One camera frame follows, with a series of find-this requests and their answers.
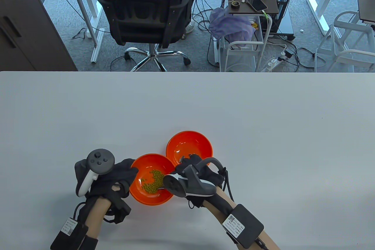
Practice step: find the orange plastic bowl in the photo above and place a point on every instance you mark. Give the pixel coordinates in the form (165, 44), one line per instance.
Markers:
(190, 143)

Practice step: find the person's right forearm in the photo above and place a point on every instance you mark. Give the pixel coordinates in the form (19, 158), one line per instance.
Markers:
(222, 203)

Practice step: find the grey right hand controller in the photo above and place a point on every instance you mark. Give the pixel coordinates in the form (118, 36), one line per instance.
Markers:
(196, 185)

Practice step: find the person's left hand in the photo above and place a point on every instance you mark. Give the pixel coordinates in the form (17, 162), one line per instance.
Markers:
(123, 171)

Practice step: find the black wrist sensor box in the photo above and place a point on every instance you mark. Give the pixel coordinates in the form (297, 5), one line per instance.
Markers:
(247, 222)
(68, 235)

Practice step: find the grey hand controller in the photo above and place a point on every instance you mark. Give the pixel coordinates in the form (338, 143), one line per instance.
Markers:
(196, 185)
(99, 159)

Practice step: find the person's right hand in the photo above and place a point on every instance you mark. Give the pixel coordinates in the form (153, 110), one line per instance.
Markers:
(215, 178)

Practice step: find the yellow small object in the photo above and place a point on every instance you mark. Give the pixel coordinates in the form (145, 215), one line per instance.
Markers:
(254, 25)

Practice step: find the black tape roll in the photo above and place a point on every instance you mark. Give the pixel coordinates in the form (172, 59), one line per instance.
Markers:
(232, 4)

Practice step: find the purple cloth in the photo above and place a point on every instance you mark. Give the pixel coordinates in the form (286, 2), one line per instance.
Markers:
(231, 25)

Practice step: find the white power strip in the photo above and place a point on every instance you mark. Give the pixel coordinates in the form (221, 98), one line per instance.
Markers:
(272, 62)

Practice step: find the black power adapter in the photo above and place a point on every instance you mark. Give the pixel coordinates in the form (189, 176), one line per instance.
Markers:
(288, 54)

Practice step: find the person's left forearm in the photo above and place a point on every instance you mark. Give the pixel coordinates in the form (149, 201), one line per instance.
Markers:
(98, 213)

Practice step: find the grey left hand controller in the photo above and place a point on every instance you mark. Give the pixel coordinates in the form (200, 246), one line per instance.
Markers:
(99, 159)

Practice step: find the black smartphone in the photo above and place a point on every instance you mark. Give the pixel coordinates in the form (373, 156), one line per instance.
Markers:
(256, 2)

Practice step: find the black left wrist sensor box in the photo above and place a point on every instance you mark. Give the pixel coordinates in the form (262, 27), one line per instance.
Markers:
(68, 235)

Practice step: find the white metal chair frame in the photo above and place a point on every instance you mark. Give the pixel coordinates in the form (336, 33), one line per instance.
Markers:
(356, 27)

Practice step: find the white metal cart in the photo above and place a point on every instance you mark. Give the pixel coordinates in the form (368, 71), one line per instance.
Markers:
(249, 42)

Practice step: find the dark brown cabinet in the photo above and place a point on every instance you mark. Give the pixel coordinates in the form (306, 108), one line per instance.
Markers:
(23, 27)

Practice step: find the black right wrist sensor box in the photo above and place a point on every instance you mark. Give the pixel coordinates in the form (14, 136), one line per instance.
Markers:
(247, 222)

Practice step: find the orange bowl with green beans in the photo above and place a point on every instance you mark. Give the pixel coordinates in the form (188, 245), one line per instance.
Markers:
(143, 165)

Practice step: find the black office chair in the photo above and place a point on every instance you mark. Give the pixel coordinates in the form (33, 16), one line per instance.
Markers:
(146, 6)

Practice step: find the pile of green mung beans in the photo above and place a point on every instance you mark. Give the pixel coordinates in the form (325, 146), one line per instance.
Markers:
(153, 184)

